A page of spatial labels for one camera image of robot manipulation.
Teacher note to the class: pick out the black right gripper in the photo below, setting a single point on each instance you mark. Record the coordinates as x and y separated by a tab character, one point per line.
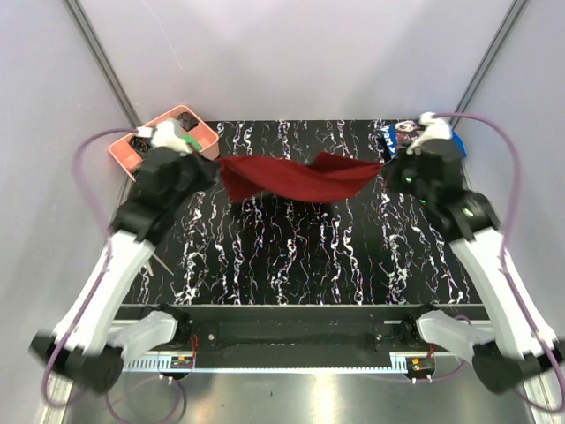
390	170

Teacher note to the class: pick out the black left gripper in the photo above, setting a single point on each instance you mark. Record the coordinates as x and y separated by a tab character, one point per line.
208	169

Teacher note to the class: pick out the red cloth napkin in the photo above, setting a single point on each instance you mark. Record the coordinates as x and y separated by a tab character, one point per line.
329	178

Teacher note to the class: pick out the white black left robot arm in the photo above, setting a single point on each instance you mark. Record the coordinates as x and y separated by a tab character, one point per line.
82	347

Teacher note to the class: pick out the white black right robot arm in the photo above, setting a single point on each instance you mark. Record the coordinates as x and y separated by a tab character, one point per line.
519	345

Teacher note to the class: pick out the pink compartment organizer box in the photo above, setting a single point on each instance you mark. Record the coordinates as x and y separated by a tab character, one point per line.
196	134

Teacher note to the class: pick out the blue printed folded shirt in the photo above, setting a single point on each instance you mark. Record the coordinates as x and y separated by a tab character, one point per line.
398	136

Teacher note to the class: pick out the dark brown rolled sock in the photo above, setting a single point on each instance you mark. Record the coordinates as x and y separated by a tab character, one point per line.
187	121

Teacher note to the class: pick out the wooden chopstick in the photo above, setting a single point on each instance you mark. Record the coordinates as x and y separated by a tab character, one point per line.
162	264

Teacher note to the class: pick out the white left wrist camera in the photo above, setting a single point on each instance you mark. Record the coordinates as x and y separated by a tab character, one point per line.
166	134

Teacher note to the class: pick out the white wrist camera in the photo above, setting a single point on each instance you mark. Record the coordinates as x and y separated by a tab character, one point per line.
435	128
166	134

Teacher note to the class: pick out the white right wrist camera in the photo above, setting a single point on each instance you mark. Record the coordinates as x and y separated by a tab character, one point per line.
435	128

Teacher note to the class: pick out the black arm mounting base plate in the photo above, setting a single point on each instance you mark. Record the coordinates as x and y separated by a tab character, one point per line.
285	338

